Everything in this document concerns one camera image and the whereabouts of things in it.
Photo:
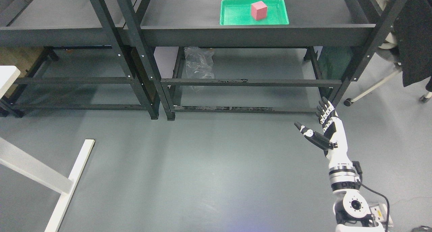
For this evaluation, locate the pink block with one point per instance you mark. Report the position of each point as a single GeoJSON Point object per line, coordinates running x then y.
{"type": "Point", "coordinates": [258, 10]}

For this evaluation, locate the black metal shelf right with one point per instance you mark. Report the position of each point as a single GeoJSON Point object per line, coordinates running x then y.
{"type": "Point", "coordinates": [358, 25]}

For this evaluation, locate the clear plastic bag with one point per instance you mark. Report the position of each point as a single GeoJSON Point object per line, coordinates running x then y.
{"type": "Point", "coordinates": [199, 62]}

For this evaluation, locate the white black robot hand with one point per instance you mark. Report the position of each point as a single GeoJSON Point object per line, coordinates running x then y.
{"type": "Point", "coordinates": [333, 141]}

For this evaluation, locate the black metal shelf left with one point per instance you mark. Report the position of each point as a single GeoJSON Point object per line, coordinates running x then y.
{"type": "Point", "coordinates": [72, 54]}

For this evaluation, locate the black metal shelf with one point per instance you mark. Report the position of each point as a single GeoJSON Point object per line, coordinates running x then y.
{"type": "Point", "coordinates": [358, 25]}
{"type": "Point", "coordinates": [72, 54]}

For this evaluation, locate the green plastic tray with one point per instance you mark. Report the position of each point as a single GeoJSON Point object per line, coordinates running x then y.
{"type": "Point", "coordinates": [237, 12]}

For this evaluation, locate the white robot forearm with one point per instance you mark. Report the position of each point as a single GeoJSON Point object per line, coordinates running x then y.
{"type": "Point", "coordinates": [351, 210]}

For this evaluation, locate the black office chair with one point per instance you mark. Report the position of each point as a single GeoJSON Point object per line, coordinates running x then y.
{"type": "Point", "coordinates": [409, 47]}

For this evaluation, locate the white table with leg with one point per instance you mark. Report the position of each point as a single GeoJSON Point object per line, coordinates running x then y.
{"type": "Point", "coordinates": [19, 161]}

